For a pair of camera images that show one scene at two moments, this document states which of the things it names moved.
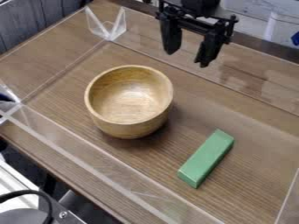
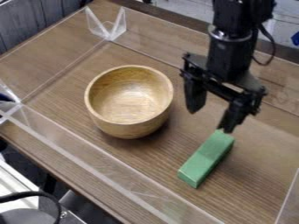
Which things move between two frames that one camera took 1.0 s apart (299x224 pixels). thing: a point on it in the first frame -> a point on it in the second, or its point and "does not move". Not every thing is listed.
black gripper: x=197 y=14 -> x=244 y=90
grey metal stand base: x=37 y=216 does not move
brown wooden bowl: x=126 y=98 does not move
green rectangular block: x=204 y=158 does not move
